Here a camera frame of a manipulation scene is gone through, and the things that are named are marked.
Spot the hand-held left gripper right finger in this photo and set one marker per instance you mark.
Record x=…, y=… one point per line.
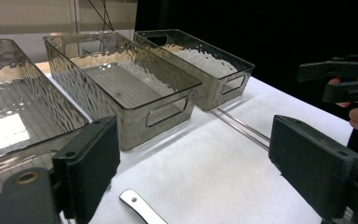
x=313, y=165

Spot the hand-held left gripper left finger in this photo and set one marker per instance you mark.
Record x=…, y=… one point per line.
x=88, y=165

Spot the white ceramic spoon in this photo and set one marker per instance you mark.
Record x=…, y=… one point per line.
x=140, y=207

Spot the metal chopstick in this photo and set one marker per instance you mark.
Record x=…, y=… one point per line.
x=242, y=132
x=245, y=124

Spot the smoky clear plastic bin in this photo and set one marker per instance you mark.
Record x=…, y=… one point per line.
x=18, y=102
x=121, y=84
x=205, y=62

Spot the beige wooden shelf unit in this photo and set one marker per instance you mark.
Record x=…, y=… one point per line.
x=28, y=15

